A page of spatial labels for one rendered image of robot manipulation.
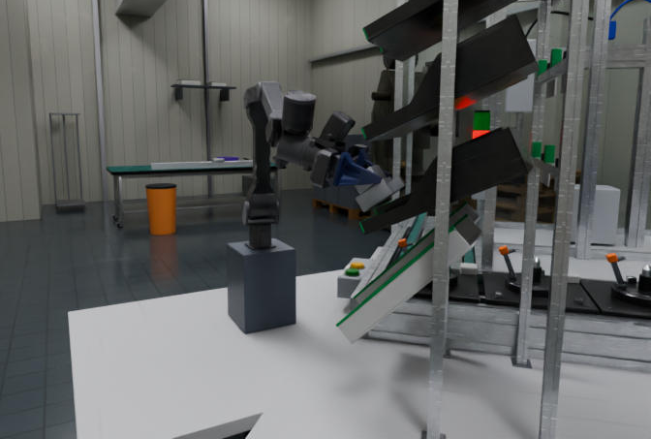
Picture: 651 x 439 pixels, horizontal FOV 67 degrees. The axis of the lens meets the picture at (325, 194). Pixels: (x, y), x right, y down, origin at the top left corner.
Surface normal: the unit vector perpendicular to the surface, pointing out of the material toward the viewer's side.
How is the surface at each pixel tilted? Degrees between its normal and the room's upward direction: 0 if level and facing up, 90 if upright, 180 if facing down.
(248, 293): 90
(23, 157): 90
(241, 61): 90
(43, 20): 90
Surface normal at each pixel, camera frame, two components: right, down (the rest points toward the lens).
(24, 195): 0.48, 0.13
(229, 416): 0.00, -0.99
